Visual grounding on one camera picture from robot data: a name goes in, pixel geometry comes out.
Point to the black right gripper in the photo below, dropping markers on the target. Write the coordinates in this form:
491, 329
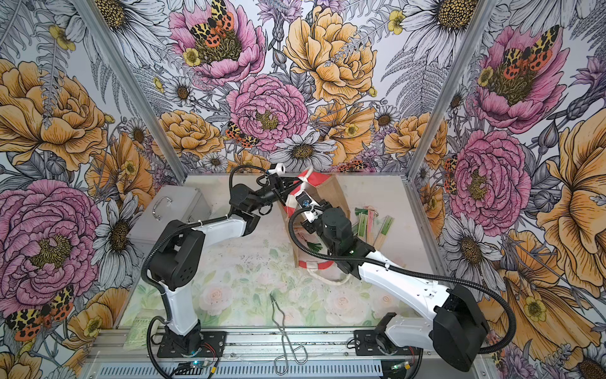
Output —
308, 227

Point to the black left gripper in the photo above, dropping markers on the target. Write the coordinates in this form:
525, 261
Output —
281, 184

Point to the burlap tote bag red trim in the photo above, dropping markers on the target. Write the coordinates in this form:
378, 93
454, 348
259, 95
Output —
322, 188

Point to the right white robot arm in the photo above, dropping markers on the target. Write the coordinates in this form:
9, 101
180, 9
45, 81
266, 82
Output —
452, 324

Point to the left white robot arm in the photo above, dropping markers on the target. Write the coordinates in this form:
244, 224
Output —
173, 261

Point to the silver aluminium case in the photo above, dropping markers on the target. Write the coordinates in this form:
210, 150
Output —
183, 203

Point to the metal tongs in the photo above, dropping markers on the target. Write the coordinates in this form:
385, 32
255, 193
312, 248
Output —
299, 353

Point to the green patterned packet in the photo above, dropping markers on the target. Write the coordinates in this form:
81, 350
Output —
139, 325

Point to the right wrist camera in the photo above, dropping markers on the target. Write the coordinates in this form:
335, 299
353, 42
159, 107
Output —
313, 208

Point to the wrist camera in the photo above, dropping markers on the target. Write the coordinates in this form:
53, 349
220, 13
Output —
313, 208
276, 171

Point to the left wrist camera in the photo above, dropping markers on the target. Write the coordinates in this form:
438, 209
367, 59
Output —
276, 171

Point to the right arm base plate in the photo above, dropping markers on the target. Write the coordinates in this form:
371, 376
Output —
368, 342

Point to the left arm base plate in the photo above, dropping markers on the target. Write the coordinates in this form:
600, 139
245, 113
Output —
206, 344

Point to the aluminium front rail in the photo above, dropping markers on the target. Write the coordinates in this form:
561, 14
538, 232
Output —
251, 346

